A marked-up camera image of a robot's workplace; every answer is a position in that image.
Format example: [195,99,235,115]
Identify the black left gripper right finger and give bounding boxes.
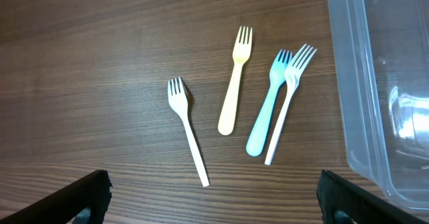
[316,169,428,224]

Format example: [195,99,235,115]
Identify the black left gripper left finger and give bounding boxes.
[1,170,112,223]

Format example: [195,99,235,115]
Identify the left clear plastic container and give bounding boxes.
[328,0,428,212]

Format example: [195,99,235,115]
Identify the light blue plastic fork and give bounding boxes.
[246,49,293,156]

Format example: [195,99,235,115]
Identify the small white plastic fork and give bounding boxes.
[168,76,210,187]

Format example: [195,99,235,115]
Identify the white long plastic fork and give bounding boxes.
[264,44,317,165]

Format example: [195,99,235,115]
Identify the cream yellow plastic fork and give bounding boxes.
[218,26,253,135]

